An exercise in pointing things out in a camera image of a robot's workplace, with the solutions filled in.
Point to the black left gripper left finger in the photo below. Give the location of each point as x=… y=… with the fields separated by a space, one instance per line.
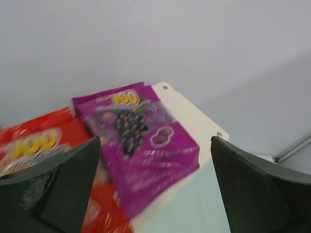
x=52 y=196

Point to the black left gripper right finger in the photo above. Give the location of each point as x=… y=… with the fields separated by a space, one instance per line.
x=260 y=196

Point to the red fruit candy bag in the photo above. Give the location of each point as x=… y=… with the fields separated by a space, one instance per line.
x=37 y=140

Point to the purple grape candy bag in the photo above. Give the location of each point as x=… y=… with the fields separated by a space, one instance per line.
x=145 y=149

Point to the aluminium frame post right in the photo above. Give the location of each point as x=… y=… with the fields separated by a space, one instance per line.
x=292 y=149

